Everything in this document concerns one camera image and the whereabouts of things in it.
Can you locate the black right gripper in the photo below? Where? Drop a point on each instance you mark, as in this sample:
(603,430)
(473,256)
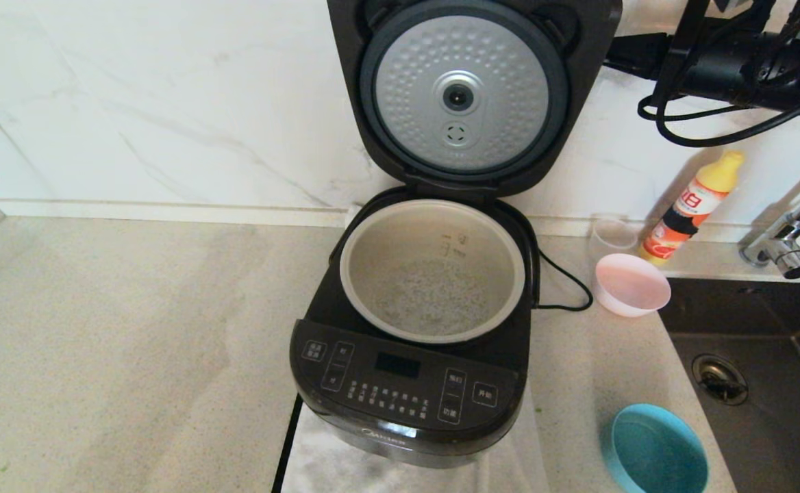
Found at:
(729,68)

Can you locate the pink plastic bowl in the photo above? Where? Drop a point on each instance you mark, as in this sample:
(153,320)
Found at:
(633,284)

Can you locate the black rice cooker lid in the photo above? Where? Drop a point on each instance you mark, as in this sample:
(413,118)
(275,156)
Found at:
(359,82)

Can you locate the white raw rice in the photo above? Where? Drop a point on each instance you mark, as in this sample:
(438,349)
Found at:
(434,305)

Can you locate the teal plastic bowl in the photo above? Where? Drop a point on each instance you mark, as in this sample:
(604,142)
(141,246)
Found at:
(653,452)

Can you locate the grey inner pot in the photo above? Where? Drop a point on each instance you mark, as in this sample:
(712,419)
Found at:
(386,253)

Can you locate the black rice cooker base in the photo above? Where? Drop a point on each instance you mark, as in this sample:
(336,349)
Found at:
(400,404)

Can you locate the yellow capped detergent bottle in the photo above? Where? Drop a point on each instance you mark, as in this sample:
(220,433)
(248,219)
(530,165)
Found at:
(681,212)

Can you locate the clear plastic measuring cup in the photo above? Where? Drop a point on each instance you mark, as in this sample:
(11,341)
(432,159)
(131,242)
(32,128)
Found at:
(609,236)

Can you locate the chrome faucet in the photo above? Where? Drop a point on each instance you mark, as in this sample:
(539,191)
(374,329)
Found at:
(783,250)

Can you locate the metal sink drain strainer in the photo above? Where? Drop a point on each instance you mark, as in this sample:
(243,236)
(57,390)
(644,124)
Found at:
(718,380)

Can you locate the black strip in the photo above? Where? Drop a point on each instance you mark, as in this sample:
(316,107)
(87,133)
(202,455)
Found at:
(289,445)

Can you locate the white translucent mat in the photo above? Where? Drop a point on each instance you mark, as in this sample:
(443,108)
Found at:
(318,469)

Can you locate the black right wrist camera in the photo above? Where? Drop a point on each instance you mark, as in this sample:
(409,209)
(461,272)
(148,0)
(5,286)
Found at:
(742,5)

